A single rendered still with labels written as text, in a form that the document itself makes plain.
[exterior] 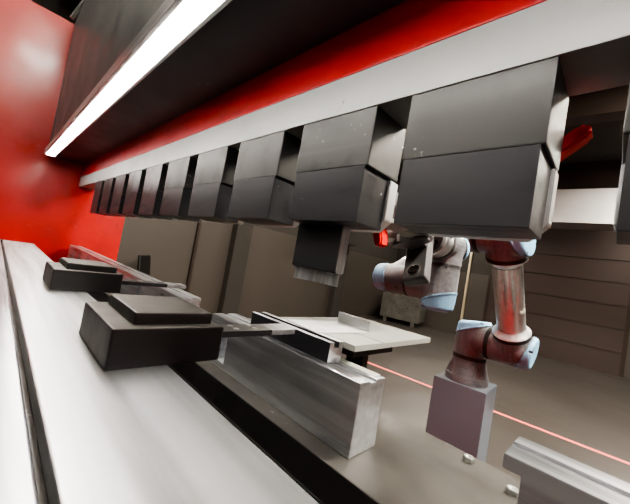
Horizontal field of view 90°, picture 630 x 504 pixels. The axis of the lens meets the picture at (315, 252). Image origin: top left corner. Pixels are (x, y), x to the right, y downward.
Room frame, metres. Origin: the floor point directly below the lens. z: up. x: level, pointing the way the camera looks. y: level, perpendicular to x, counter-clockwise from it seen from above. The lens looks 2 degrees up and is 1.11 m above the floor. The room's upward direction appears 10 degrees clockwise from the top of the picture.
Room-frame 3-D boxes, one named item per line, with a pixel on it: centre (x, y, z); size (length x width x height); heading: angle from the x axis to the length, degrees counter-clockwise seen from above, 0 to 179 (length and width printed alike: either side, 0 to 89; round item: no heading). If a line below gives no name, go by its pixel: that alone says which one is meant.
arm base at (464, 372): (1.22, -0.65, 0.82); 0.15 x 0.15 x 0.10
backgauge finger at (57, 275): (0.69, 0.40, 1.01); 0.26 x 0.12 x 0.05; 135
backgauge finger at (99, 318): (0.41, 0.11, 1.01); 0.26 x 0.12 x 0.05; 135
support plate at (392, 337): (0.63, -0.11, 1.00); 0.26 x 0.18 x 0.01; 135
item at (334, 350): (0.55, 0.02, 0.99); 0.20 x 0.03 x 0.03; 45
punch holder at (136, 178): (1.21, 0.69, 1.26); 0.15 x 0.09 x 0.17; 45
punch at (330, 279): (0.52, -0.01, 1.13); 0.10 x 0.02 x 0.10; 45
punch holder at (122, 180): (1.35, 0.83, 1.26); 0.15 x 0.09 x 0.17; 45
